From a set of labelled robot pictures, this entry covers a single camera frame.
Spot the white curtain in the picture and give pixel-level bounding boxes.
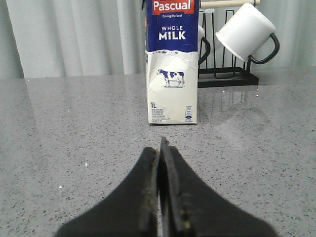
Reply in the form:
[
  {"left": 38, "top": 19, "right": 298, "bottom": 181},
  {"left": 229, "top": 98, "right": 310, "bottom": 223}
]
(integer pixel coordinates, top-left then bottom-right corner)
[{"left": 0, "top": 0, "right": 316, "bottom": 79}]

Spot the black wire mug rack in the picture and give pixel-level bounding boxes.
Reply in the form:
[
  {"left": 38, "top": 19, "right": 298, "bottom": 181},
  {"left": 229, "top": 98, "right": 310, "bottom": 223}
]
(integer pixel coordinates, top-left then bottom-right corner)
[{"left": 198, "top": 0, "right": 259, "bottom": 88}]

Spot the blue white milk carton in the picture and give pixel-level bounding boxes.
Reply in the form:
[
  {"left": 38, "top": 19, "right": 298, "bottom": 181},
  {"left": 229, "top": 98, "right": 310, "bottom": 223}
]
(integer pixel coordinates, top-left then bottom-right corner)
[{"left": 143, "top": 0, "right": 199, "bottom": 124}]

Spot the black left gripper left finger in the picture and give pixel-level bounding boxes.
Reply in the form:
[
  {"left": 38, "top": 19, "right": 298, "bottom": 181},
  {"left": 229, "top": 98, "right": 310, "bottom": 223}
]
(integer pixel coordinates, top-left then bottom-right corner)
[{"left": 55, "top": 147, "right": 158, "bottom": 237}]

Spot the white enamel mug black handle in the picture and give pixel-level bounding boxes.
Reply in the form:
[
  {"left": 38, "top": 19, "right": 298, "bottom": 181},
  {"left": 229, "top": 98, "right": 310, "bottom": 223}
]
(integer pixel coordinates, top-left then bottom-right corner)
[{"left": 215, "top": 3, "right": 280, "bottom": 64}]

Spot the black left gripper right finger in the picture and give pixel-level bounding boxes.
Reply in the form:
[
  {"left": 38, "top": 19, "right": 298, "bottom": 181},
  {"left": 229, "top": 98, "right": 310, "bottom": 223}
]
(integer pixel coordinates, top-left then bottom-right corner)
[{"left": 158, "top": 137, "right": 277, "bottom": 237}]

